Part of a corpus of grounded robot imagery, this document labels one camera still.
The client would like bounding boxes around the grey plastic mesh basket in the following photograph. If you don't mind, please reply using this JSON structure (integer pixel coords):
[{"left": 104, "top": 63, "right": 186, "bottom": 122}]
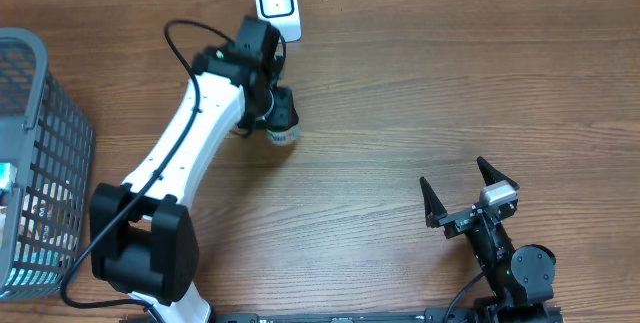
[{"left": 1, "top": 28, "right": 95, "bottom": 301}]

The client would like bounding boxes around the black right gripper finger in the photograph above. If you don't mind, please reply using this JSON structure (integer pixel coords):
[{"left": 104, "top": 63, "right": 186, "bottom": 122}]
[
  {"left": 476, "top": 156, "right": 519, "bottom": 189},
  {"left": 419, "top": 177, "right": 448, "bottom": 228}
]

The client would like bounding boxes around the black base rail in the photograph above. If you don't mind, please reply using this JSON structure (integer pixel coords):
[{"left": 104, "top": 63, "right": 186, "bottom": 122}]
[{"left": 212, "top": 307, "right": 481, "bottom": 323}]

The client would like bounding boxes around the teal box in basket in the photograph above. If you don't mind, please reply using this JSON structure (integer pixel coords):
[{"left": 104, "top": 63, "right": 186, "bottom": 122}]
[{"left": 0, "top": 162, "right": 17, "bottom": 192}]

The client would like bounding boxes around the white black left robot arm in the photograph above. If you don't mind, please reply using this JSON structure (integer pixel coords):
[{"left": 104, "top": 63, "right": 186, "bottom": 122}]
[{"left": 84, "top": 17, "right": 301, "bottom": 322}]

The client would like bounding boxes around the green lid spice jar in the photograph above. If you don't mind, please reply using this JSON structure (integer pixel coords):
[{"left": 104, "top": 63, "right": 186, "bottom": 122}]
[{"left": 266, "top": 125, "right": 300, "bottom": 146}]

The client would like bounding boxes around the white barcode scanner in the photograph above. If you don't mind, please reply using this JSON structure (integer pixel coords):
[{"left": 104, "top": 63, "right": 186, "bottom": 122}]
[{"left": 255, "top": 0, "right": 302, "bottom": 42}]

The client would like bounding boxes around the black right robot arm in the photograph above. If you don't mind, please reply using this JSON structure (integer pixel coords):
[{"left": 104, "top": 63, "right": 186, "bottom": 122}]
[{"left": 419, "top": 157, "right": 564, "bottom": 323}]

